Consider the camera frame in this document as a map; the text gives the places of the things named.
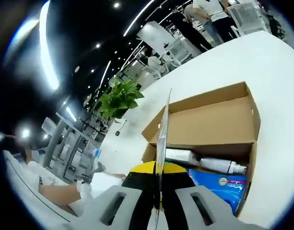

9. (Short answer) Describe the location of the white mesh office chair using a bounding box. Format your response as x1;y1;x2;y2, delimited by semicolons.
168;39;193;63
227;3;269;36

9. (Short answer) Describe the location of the row of white office chairs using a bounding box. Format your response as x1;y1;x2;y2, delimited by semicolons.
41;112;107;183

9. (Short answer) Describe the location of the silver cylinder bottle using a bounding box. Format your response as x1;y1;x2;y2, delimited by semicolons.
198;157;248;175

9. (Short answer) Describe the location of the dark patterned packet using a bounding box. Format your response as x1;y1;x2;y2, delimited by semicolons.
151;88;173;230

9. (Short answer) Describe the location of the small black corded device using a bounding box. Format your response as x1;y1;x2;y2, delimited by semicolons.
114;119;128;138

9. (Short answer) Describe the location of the white carton with green stripe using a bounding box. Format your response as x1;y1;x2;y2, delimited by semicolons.
165;148;200;167

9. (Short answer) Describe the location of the blue foil pouch soft item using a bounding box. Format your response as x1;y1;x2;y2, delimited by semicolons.
185;169;248;214

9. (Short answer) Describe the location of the green potted plant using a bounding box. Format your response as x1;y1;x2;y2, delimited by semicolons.
98;76;145;120

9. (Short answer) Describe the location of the person's left hand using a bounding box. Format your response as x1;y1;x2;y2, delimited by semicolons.
76;181;93;199

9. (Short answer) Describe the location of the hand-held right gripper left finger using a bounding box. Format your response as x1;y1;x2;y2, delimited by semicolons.
63;161;161;230

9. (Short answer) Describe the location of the white standing board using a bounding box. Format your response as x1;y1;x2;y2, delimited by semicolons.
136;21;173;52

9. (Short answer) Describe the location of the brown cardboard shoe box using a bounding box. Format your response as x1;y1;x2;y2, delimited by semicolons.
141;80;261;219

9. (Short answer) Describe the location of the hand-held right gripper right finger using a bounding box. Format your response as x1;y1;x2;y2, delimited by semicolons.
160;162;267;230

